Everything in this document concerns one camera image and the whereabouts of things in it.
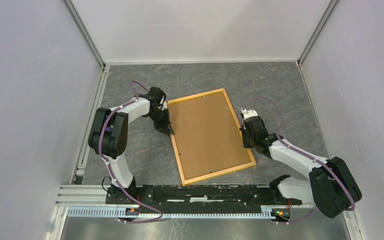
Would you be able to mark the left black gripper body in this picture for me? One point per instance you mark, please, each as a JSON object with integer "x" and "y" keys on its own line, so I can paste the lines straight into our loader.
{"x": 161, "y": 118}

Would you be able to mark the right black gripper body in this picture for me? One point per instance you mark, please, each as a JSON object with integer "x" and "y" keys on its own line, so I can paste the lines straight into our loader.
{"x": 248, "y": 140}

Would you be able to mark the wooden picture frame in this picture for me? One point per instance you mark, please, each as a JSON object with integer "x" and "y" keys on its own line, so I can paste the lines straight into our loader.
{"x": 178, "y": 159}

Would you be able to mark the brown backing board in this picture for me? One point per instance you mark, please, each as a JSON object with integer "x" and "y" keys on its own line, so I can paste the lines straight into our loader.
{"x": 208, "y": 132}

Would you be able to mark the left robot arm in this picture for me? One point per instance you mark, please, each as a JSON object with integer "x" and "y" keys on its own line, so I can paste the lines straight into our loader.
{"x": 108, "y": 135}

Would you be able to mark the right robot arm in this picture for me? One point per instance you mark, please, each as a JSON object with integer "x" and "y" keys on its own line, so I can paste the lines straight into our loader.
{"x": 328, "y": 185}

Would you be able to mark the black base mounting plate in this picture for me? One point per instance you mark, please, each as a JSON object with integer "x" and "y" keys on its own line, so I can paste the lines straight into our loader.
{"x": 198, "y": 199}

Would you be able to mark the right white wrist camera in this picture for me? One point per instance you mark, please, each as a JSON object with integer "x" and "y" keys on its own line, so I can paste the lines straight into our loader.
{"x": 248, "y": 113}

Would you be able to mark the aluminium rail frame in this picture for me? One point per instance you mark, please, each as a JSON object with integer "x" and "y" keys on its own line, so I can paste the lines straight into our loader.
{"x": 81, "y": 213}

